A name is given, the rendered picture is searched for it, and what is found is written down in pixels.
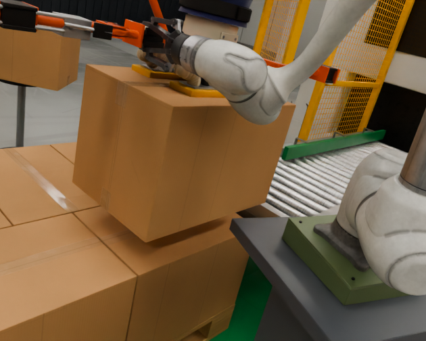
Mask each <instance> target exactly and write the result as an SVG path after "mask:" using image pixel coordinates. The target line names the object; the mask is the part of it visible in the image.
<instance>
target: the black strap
mask: <svg viewBox="0 0 426 341"><path fill-rule="evenodd" d="M179 5H181V6H183V7H188V8H191V9H196V10H199V11H202V12H206V13H209V14H214V15H217V16H222V17H226V18H230V19H233V20H238V21H242V22H247V23H248V22H250V18H251V14H252V10H251V9H249V8H246V7H242V6H240V5H235V4H232V3H227V2H225V1H220V0H179Z"/></svg>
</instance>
